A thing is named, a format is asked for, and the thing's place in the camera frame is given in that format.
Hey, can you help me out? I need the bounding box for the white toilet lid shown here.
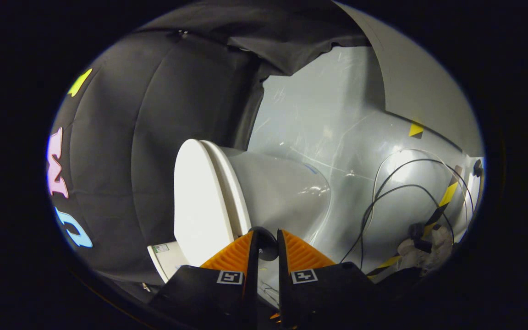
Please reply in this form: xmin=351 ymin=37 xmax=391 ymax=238
xmin=174 ymin=139 xmax=246 ymax=267

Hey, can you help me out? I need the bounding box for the white toilet seat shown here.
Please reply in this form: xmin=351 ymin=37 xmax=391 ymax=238
xmin=200 ymin=140 xmax=252 ymax=240

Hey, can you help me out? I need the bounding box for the black backdrop cloth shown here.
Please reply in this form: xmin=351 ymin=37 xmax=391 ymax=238
xmin=46 ymin=0 xmax=371 ymax=294

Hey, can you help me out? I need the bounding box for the white ceramic toilet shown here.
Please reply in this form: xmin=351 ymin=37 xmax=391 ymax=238
xmin=147 ymin=146 xmax=332 ymax=283

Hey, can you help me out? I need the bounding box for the black cable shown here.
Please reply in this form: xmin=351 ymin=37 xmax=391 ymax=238
xmin=358 ymin=184 xmax=455 ymax=271
xmin=340 ymin=158 xmax=474 ymax=264

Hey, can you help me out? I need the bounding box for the black plug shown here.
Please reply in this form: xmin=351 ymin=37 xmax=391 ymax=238
xmin=411 ymin=223 xmax=433 ymax=253

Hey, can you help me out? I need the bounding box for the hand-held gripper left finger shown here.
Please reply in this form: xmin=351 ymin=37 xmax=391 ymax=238
xmin=148 ymin=230 xmax=259 ymax=330

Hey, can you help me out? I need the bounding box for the yellow black hazard tape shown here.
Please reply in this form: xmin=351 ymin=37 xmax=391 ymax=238
xmin=368 ymin=180 xmax=460 ymax=280

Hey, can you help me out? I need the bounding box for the white crumpled cloth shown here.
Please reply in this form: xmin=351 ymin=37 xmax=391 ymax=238
xmin=397 ymin=224 xmax=454 ymax=272

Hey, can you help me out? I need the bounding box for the black lid handle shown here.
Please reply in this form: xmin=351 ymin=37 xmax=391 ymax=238
xmin=250 ymin=226 xmax=280 ymax=262

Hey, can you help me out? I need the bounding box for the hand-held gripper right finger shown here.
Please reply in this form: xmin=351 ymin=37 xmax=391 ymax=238
xmin=277 ymin=229 xmax=384 ymax=330

